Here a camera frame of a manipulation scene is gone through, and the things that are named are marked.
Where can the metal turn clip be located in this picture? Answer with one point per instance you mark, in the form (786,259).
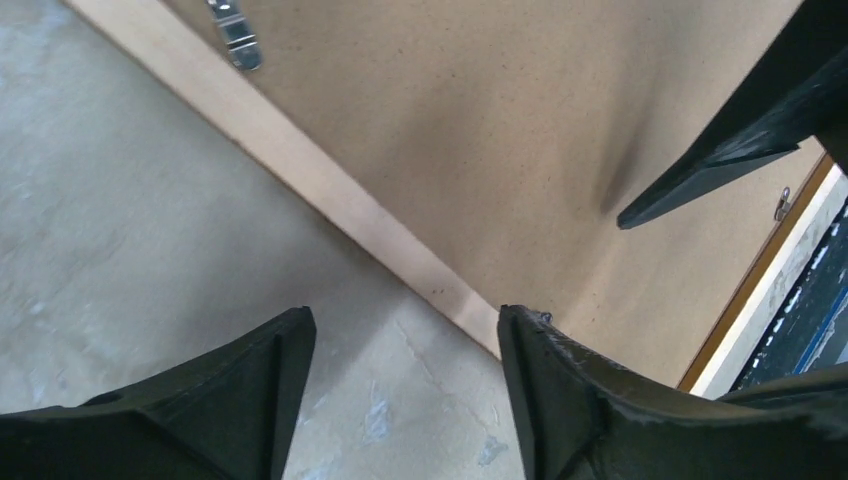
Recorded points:
(238,36)
(783,205)

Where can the brown frame backing board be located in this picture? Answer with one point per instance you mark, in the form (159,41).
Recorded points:
(508,135)

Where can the wooden picture frame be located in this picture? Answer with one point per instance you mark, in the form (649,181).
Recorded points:
(178,42)

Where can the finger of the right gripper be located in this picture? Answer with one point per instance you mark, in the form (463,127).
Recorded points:
(797,89)

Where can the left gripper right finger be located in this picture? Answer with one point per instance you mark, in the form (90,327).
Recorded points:
(580,415)

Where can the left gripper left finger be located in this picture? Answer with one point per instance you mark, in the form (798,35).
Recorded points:
(230,413)

